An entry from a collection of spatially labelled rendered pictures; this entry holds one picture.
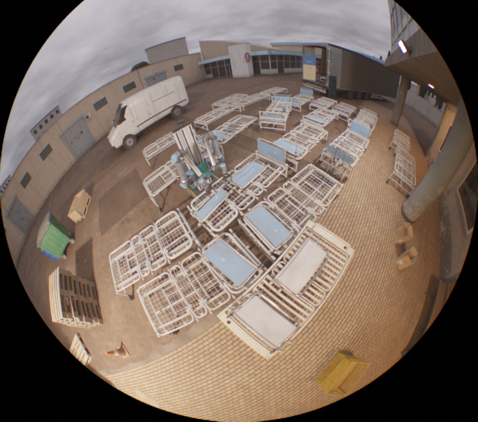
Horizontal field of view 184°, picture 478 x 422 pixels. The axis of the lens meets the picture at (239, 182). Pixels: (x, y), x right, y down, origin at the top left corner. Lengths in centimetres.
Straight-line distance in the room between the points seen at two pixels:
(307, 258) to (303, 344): 156
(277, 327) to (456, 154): 410
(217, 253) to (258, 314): 102
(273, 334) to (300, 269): 89
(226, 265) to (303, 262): 102
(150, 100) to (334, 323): 1042
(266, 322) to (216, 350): 122
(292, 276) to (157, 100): 919
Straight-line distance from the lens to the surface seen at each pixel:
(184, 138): 263
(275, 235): 220
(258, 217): 232
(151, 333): 346
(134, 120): 873
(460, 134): 387
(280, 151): 309
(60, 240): 684
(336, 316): 295
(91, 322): 449
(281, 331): 204
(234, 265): 212
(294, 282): 199
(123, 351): 414
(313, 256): 211
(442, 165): 398
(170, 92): 947
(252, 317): 197
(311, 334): 286
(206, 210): 262
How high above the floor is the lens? 261
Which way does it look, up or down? 47 degrees down
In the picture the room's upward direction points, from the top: 12 degrees counter-clockwise
